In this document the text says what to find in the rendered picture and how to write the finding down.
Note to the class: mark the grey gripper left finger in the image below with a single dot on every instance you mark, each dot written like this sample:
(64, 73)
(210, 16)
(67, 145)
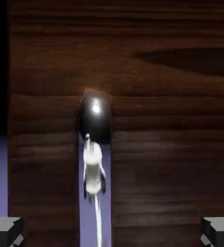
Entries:
(2, 230)

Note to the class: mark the dark wood cabinet door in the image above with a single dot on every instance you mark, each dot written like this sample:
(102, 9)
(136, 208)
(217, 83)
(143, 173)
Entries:
(162, 135)

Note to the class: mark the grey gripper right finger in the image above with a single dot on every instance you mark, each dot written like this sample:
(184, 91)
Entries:
(221, 231)

